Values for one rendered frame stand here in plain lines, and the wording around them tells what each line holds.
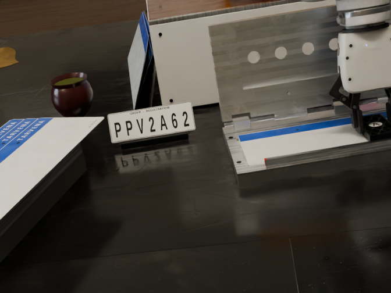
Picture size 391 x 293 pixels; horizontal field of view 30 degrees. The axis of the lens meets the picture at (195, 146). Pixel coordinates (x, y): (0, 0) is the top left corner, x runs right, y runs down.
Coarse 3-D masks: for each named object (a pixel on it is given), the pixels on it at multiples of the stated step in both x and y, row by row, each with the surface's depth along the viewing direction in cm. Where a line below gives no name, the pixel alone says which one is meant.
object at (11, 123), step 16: (0, 128) 127; (80, 144) 129; (64, 160) 123; (80, 160) 128; (48, 176) 118; (64, 176) 123; (80, 176) 128; (32, 192) 114; (48, 192) 118; (64, 192) 123; (16, 208) 110; (32, 208) 113; (48, 208) 118; (0, 224) 106; (16, 224) 109; (32, 224) 113; (0, 240) 105; (16, 240) 109; (0, 256) 105
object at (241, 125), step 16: (320, 112) 135; (336, 112) 133; (368, 112) 131; (224, 128) 134; (240, 128) 132; (256, 128) 131; (272, 128) 130; (240, 160) 120; (304, 160) 117; (320, 160) 116; (336, 160) 116; (352, 160) 116; (368, 160) 117; (384, 160) 117; (240, 176) 116; (256, 176) 116; (272, 176) 116; (288, 176) 117
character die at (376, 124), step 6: (378, 114) 127; (366, 120) 125; (372, 120) 125; (378, 120) 124; (384, 120) 124; (366, 126) 122; (372, 126) 122; (378, 126) 121; (384, 126) 121; (390, 126) 121; (366, 132) 120; (372, 132) 119; (378, 132) 120; (384, 132) 119; (390, 132) 118; (372, 138) 118; (378, 138) 118; (384, 138) 118
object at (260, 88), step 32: (224, 32) 127; (256, 32) 129; (288, 32) 129; (320, 32) 130; (224, 64) 129; (256, 64) 130; (288, 64) 131; (320, 64) 131; (224, 96) 130; (256, 96) 131; (288, 96) 131; (320, 96) 131; (384, 96) 132
